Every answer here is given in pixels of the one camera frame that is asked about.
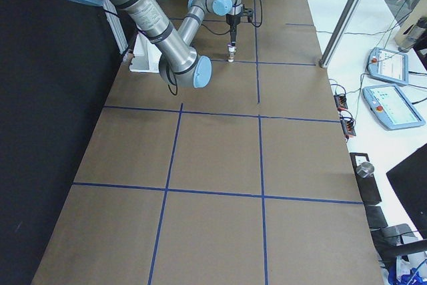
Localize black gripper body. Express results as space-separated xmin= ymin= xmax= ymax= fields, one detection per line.
xmin=226 ymin=14 xmax=241 ymax=30

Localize white PPR pipe brass fitting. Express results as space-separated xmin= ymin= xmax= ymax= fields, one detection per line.
xmin=228 ymin=46 xmax=236 ymax=63

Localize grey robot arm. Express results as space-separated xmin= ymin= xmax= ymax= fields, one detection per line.
xmin=68 ymin=0 xmax=240 ymax=88

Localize far teach pendant tablet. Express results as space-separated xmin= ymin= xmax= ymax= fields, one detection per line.
xmin=367 ymin=47 xmax=409 ymax=86

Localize teach pendant tablet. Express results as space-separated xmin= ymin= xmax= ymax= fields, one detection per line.
xmin=362 ymin=84 xmax=426 ymax=130
xmin=367 ymin=47 xmax=409 ymax=86

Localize near teach pendant tablet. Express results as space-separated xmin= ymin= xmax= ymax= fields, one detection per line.
xmin=362 ymin=84 xmax=426 ymax=130

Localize dark equipment box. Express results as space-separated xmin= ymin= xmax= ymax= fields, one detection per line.
xmin=350 ymin=152 xmax=382 ymax=206

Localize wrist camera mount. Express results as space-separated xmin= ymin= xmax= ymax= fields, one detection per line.
xmin=241 ymin=5 xmax=254 ymax=23

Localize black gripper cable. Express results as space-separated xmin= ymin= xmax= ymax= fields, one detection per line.
xmin=199 ymin=0 xmax=264 ymax=35

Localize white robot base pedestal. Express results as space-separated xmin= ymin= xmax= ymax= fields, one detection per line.
xmin=129 ymin=33 xmax=161 ymax=73

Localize black cable plugs right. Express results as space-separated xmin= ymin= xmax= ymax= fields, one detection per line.
xmin=334 ymin=94 xmax=348 ymax=111

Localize black cable plugs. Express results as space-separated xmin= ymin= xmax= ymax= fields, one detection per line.
xmin=334 ymin=94 xmax=348 ymax=111
xmin=340 ymin=116 xmax=356 ymax=139

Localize aluminium frame post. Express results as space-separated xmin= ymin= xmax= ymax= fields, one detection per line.
xmin=319 ymin=0 xmax=361 ymax=68

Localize black cable plugs left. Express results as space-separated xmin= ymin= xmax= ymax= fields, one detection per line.
xmin=340 ymin=116 xmax=356 ymax=139

